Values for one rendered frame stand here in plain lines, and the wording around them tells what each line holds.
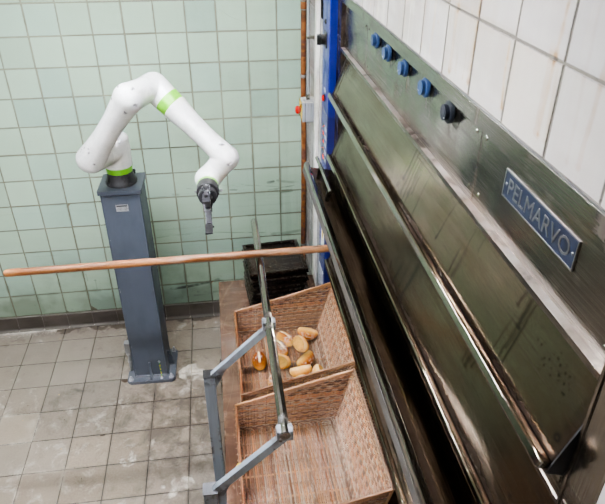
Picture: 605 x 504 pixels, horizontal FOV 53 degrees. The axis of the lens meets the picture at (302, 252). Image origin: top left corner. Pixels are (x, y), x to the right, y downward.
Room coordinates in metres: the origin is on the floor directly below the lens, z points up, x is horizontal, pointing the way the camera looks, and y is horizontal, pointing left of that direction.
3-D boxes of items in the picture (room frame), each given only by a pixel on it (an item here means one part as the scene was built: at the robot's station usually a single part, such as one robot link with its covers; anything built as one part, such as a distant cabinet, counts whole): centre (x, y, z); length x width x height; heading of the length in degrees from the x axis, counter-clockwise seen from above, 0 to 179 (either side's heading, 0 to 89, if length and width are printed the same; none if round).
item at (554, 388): (1.48, -0.28, 1.80); 1.79 x 0.11 x 0.19; 8
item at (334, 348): (2.02, 0.05, 0.72); 0.56 x 0.49 x 0.28; 8
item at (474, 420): (1.48, -0.28, 1.54); 1.79 x 0.11 x 0.19; 8
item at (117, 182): (2.72, 0.88, 1.23); 0.26 x 0.15 x 0.06; 7
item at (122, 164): (2.65, 0.88, 1.36); 0.16 x 0.13 x 0.19; 155
